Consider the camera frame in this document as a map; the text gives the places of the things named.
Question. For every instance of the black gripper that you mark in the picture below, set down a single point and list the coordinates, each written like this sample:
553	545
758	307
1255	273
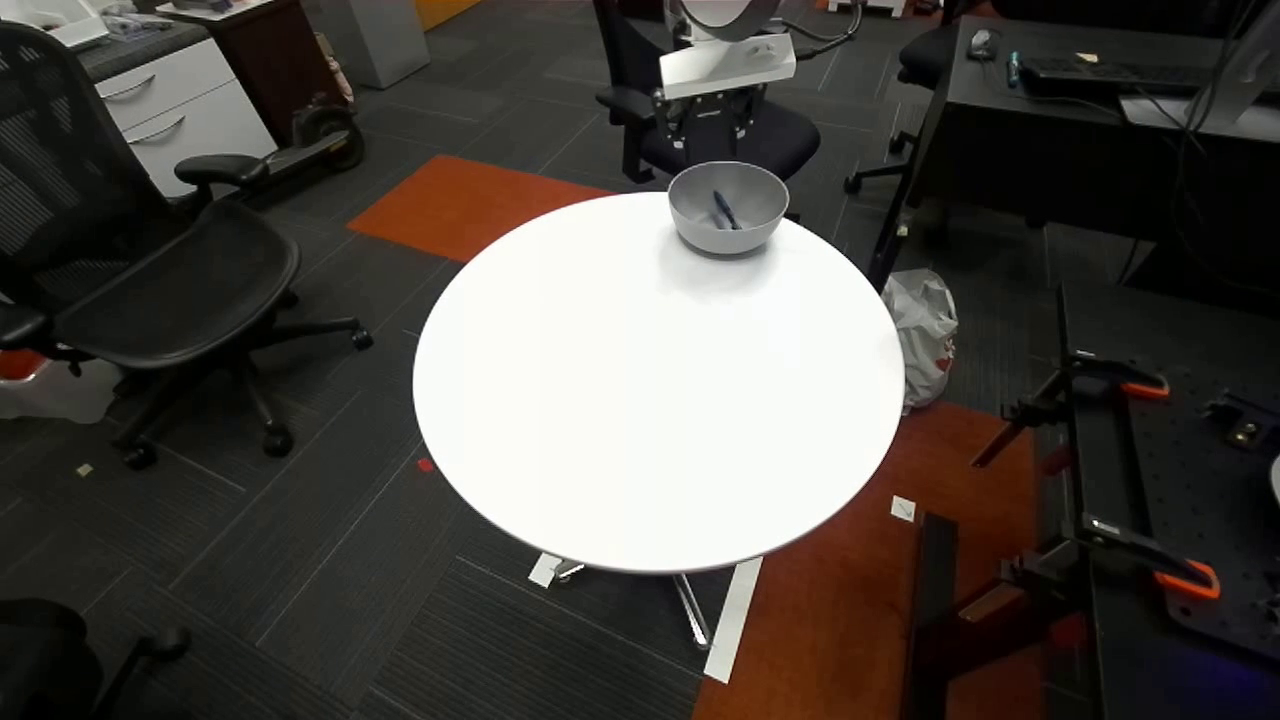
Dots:
723	115

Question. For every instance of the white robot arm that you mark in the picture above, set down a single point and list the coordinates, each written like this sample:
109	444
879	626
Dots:
726	16

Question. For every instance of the white round bowl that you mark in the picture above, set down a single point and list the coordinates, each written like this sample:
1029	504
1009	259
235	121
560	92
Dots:
692	222

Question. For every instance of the grey computer mouse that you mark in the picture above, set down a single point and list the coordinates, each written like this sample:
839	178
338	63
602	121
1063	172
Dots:
983	43

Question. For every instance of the white plastic bag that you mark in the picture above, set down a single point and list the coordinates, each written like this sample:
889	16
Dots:
923	335

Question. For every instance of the black desk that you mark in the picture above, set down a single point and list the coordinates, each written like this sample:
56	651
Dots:
1066	144

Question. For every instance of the grey cabinet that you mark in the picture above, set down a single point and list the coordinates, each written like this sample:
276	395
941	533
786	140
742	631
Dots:
373	43

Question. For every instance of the black floor platform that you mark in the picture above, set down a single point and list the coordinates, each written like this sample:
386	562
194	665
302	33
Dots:
322	134

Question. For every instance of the black flat keyboard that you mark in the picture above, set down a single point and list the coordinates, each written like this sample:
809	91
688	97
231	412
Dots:
1122	69

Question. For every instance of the white tape piece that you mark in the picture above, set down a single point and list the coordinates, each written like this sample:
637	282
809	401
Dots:
907	508

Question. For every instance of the dark brown wooden cabinet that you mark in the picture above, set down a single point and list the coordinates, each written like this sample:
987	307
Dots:
275	63

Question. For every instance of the white table base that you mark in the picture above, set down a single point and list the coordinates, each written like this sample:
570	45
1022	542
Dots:
732	626

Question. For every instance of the white drawer cabinet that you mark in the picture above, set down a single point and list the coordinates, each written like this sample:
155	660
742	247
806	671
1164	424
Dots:
172	121

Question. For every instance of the black mesh office chair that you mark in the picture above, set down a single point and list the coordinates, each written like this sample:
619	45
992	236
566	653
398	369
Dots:
172	284

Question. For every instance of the black metal workbench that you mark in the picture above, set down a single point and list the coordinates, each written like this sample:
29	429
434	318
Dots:
1183	481

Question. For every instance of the white paper sheet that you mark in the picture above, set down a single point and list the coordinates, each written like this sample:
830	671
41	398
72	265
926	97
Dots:
45	16

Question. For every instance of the small paper scrap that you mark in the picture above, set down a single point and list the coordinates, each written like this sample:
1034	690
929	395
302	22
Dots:
84	471

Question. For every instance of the white wrist mount plate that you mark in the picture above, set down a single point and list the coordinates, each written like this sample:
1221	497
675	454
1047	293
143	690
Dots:
726	67

